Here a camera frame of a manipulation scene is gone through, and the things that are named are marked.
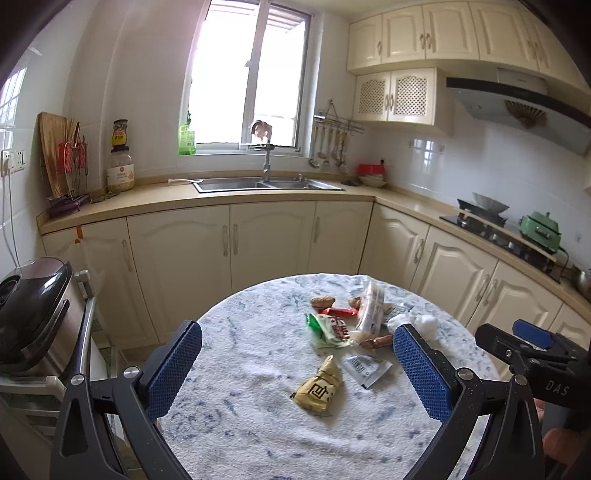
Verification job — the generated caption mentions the green white snack bag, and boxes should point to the green white snack bag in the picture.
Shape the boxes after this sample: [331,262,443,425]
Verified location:
[305,313,353,349]

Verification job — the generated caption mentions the person right hand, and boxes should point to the person right hand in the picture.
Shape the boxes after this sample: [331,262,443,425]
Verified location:
[543,410,590,479]

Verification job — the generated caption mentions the gas stove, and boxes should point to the gas stove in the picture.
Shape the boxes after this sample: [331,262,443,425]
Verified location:
[440,210,564,283]

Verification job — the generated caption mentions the metal trolley rack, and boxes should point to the metal trolley rack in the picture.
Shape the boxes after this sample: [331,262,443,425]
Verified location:
[1,270,94,445]

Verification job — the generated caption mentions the green electric pot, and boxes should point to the green electric pot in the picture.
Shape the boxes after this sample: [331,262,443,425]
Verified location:
[518,211,562,254]

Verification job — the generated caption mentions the white crumpled tissue bag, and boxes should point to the white crumpled tissue bag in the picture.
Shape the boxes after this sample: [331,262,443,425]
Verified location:
[386,312,439,341]

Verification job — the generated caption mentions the cream lower cabinets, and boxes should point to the cream lower cabinets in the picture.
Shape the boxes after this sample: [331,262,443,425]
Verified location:
[43,201,590,348]

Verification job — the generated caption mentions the cream cabinets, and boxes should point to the cream cabinets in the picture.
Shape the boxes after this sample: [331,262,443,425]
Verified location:
[43,201,590,348]
[348,1,589,135]

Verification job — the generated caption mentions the black silver rice cooker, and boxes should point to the black silver rice cooker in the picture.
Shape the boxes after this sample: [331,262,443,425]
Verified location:
[0,257,85,376]

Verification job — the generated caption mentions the steel wok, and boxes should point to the steel wok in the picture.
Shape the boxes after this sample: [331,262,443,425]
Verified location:
[458,192,509,226]

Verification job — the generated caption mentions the blue milk packet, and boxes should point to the blue milk packet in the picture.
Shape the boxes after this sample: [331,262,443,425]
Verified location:
[384,302,415,322]

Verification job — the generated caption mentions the brown snack bar wrapper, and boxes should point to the brown snack bar wrapper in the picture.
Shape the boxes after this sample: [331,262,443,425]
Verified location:
[360,334,394,350]

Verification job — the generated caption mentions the white blue tablecloth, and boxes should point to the white blue tablecloth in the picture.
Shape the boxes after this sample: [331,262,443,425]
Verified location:
[156,273,502,480]

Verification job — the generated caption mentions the silver foil packet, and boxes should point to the silver foil packet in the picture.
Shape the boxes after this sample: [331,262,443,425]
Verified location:
[342,355,393,390]

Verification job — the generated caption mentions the clear white popcorn bag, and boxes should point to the clear white popcorn bag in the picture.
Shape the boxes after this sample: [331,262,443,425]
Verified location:
[356,281,385,338]

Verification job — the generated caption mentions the yellow snack packet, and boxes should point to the yellow snack packet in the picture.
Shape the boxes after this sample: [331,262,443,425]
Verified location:
[290,355,342,413]

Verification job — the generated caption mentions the small ginger piece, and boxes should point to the small ginger piece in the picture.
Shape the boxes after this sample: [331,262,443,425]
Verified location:
[349,297,361,310]

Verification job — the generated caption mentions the large ginger piece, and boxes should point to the large ginger piece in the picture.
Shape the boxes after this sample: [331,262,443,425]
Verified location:
[311,295,335,310]

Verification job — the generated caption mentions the red candy wrapper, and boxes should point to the red candy wrapper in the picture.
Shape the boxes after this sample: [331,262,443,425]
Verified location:
[320,307,358,318]

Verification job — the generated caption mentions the range hood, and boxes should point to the range hood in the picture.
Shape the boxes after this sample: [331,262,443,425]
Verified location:
[446,68,590,156]

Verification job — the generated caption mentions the large jar yellow lid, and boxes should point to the large jar yellow lid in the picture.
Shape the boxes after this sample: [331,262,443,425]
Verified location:
[106,119,135,193]

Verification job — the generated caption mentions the stainless steel sink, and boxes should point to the stainless steel sink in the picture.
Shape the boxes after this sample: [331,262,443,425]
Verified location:
[193,177,342,193]

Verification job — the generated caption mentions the red lidded bowl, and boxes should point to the red lidded bowl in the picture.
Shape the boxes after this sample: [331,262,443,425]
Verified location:
[356,160,388,188]

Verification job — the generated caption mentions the red utensil rack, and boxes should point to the red utensil rack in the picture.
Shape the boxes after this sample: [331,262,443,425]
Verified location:
[48,122,90,218]

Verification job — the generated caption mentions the green dish soap bottle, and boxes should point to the green dish soap bottle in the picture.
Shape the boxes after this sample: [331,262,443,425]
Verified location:
[178,120,197,156]

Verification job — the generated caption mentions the wooden cutting board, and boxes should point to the wooden cutting board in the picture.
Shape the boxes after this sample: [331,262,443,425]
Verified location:
[38,112,78,199]

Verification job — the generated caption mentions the chrome faucet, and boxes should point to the chrome faucet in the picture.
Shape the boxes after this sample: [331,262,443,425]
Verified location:
[247,143,276,182]

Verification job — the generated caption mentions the cream upper cabinets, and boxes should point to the cream upper cabinets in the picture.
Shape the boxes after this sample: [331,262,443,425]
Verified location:
[348,1,589,135]

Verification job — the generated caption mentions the window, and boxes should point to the window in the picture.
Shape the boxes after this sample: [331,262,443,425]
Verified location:
[179,1,314,155]

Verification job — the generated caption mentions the wall power socket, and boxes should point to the wall power socket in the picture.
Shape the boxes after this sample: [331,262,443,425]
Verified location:
[1,149,26,177]

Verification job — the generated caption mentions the hanging utensil rail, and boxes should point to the hanging utensil rail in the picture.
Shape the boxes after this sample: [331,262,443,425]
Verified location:
[308,99,365,175]

